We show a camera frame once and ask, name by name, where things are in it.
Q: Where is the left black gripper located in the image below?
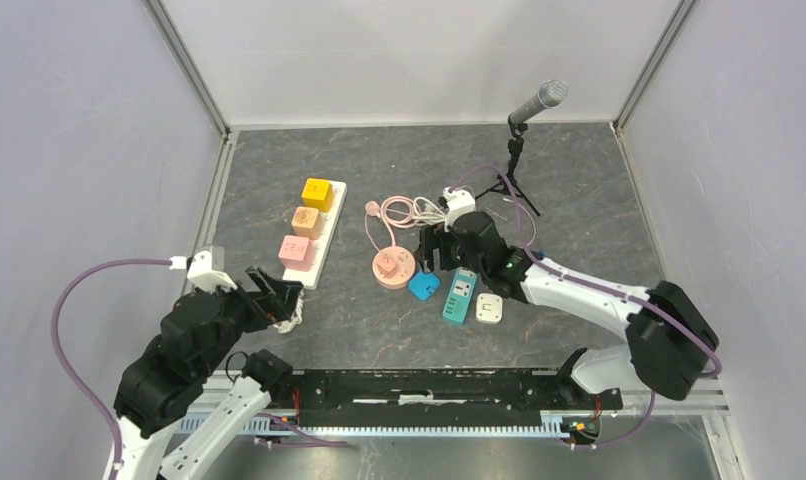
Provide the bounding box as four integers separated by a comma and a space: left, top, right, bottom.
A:
198, 262, 304, 374

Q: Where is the blue plug adapter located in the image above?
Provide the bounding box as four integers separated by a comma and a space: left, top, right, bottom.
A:
407, 271, 440, 302

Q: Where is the round pink socket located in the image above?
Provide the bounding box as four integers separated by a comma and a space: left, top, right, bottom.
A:
372, 246, 417, 290

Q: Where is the small pink plug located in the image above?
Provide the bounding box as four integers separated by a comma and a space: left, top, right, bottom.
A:
377, 254, 398, 277

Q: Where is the teal power strip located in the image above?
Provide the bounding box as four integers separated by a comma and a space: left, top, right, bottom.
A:
442, 268, 478, 326

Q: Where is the white plug adapter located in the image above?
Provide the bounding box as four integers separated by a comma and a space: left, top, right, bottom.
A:
475, 293, 503, 324

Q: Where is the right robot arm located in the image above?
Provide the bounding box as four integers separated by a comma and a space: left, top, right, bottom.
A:
416, 211, 721, 408

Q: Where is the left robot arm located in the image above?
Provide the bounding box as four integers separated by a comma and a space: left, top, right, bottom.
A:
105, 267, 304, 479

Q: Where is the pink cube plug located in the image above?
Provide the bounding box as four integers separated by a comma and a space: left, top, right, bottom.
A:
278, 235, 315, 272

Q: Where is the orange cube plug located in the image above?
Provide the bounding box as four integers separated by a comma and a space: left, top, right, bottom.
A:
291, 206, 325, 240

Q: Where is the yellow cube plug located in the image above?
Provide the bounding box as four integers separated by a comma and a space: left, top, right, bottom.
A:
301, 177, 335, 213

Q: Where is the white power strip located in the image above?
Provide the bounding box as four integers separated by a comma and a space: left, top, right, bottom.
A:
283, 180, 348, 290

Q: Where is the black tripod stand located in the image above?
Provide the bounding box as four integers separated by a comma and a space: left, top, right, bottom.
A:
475, 122, 541, 217

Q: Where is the grey microphone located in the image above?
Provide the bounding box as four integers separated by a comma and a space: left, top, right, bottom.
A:
508, 79, 568, 125

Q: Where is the white power strip cord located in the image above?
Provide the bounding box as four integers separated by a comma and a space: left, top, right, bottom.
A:
272, 291, 306, 335

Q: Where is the white coiled cable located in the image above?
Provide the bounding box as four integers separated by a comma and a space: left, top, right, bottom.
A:
402, 197, 447, 230

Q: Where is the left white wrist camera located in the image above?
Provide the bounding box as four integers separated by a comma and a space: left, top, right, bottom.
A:
169, 245, 238, 294

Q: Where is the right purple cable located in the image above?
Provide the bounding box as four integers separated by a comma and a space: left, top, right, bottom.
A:
452, 164, 724, 452

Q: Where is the purple cable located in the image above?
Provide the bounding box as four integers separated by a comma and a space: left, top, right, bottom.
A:
452, 164, 724, 452
51, 258, 192, 480

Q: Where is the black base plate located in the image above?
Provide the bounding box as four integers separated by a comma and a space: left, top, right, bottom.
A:
270, 368, 623, 427

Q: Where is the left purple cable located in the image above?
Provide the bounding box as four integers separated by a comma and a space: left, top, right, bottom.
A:
51, 258, 192, 480

